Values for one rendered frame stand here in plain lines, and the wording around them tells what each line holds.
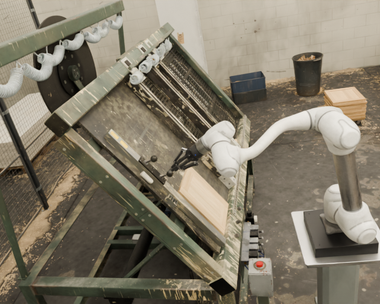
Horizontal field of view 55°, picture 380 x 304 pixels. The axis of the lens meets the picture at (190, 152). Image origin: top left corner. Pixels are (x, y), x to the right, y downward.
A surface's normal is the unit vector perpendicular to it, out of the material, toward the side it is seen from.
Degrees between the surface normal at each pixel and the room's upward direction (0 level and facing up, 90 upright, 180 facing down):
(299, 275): 0
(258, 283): 90
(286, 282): 0
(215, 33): 90
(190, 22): 90
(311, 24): 90
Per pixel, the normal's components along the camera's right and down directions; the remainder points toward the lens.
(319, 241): -0.20, -0.86
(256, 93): 0.00, 0.47
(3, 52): 0.97, -0.07
